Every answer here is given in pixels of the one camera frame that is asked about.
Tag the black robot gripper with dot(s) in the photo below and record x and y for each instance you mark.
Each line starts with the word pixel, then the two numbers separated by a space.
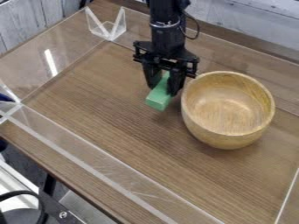
pixel 165 53

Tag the green rectangular block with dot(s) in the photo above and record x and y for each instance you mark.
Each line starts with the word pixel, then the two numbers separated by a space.
pixel 159 98

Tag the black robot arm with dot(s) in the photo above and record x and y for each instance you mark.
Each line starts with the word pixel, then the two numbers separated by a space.
pixel 169 12

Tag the light wooden bowl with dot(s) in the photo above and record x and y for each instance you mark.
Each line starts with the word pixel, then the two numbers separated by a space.
pixel 227 109

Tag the black table leg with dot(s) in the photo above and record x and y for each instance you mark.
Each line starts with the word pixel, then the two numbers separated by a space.
pixel 50 184

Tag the clear acrylic corner bracket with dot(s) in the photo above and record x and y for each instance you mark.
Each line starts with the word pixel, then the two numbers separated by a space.
pixel 106 29

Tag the clear acrylic barrier wall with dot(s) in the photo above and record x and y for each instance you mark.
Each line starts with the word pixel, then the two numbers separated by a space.
pixel 117 188

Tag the metal base plate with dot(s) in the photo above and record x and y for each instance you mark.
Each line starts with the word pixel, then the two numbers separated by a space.
pixel 73 210

